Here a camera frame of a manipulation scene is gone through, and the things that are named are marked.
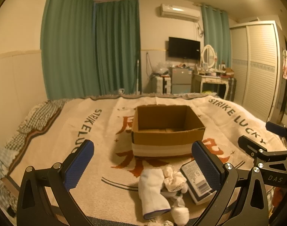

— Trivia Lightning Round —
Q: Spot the hanging red white clothing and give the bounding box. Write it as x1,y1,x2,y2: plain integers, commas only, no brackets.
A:
283,49,287,80

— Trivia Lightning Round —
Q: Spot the black wall television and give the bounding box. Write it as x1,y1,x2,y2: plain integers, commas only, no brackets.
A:
167,37,201,60

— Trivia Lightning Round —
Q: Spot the white cloth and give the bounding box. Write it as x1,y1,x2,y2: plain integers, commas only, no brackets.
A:
162,165,189,193

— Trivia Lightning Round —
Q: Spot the white dressing table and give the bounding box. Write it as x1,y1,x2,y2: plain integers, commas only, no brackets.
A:
191,73,229,99

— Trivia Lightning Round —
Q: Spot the narrow green curtain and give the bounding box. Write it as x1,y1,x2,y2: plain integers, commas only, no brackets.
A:
201,4,231,67

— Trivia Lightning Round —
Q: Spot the white storage cabinet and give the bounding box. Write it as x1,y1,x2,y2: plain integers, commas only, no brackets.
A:
152,75,171,94

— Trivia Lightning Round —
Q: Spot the white air conditioner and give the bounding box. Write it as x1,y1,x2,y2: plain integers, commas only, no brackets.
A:
160,4,201,22

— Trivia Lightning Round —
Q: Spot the checkered bed sheet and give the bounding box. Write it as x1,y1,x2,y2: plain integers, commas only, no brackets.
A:
0,98,70,217

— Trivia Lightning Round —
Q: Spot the small white sock ball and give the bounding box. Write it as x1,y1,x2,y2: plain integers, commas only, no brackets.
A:
171,207,190,226

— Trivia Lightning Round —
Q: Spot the brown cardboard box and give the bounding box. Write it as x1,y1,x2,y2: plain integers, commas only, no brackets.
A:
131,105,205,158

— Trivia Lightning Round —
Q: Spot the large green curtain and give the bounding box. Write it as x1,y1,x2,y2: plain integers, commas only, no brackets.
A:
40,0,141,100

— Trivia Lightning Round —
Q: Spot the grey mini fridge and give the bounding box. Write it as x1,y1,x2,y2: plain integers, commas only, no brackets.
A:
170,67,192,94

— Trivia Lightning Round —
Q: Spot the cream printed blanket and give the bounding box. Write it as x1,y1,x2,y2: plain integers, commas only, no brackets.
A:
7,95,285,225

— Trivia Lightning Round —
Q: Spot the white louvered wardrobe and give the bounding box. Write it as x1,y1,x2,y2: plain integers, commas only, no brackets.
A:
230,21,281,121

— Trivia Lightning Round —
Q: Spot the tissue pack with barcode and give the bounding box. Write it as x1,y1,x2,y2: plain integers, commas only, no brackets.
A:
180,160,217,205

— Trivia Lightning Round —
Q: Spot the white oval mirror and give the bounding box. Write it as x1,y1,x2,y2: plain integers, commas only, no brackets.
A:
201,44,217,70

